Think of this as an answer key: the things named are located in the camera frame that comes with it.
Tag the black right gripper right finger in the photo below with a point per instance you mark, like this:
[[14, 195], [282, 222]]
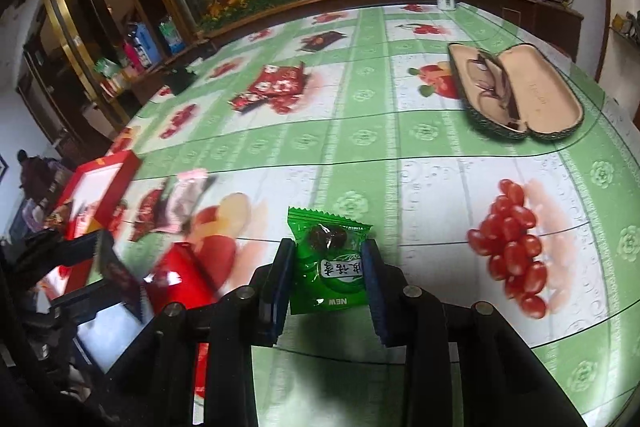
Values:
[[382, 283]]

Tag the open glasses case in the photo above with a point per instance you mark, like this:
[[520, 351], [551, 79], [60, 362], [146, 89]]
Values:
[[549, 109]]

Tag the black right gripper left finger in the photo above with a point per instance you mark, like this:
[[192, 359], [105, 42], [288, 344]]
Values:
[[276, 292]]

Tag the red foil snack packet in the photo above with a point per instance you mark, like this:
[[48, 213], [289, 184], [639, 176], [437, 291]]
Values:
[[178, 278]]

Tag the red tray box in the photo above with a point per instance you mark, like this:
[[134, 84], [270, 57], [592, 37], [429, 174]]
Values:
[[95, 196]]

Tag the green candy packet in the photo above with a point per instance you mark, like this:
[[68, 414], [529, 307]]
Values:
[[327, 270]]

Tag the black snack packet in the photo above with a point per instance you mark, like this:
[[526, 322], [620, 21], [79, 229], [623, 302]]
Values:
[[127, 288]]

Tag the small red snack packet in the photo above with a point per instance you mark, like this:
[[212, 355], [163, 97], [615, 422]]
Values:
[[245, 101]]

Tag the dark red snack packet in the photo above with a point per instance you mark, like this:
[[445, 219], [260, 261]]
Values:
[[146, 216]]

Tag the brown eyeglasses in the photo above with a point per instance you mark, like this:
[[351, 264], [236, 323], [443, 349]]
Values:
[[495, 97]]

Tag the pink thermos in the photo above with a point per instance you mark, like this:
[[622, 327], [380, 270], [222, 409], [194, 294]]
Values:
[[132, 56]]

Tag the red flower snack packet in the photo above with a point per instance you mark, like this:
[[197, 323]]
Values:
[[274, 80]]

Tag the pink white snack packet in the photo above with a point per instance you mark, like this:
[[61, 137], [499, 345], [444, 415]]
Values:
[[176, 209]]

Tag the green patterned tablecloth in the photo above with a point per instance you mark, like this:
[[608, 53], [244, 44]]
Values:
[[375, 136]]

